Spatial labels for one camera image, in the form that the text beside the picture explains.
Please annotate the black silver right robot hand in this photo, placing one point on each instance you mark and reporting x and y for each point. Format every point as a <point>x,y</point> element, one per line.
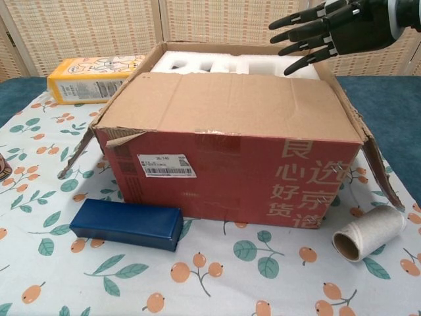
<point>358,29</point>

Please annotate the red cardboard shipping box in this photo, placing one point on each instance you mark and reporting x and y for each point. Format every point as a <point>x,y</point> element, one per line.
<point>230,158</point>

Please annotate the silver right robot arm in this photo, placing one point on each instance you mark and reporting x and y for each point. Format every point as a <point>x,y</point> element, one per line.
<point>411,13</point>

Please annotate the dark blue rectangular box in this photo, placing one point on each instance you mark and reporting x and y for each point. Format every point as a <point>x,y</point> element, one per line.
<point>125,224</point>

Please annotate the white foam packing insert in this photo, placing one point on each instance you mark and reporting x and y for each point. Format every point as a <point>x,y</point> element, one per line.
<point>230,64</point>

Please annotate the white paper roll cardboard core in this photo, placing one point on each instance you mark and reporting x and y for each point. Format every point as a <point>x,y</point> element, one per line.
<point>371,230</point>

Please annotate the woven bamboo folding screen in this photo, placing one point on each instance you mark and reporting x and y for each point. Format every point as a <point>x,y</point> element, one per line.
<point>82,29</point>

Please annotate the yellow cartoon tissue pack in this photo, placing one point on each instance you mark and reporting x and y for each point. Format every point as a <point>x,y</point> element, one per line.
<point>85,84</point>

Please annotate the floral fruit print tablecloth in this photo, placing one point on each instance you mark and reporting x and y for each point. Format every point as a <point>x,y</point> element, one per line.
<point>98,283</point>

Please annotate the patterned object at left edge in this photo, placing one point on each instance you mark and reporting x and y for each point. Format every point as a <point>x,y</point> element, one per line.
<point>4,168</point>

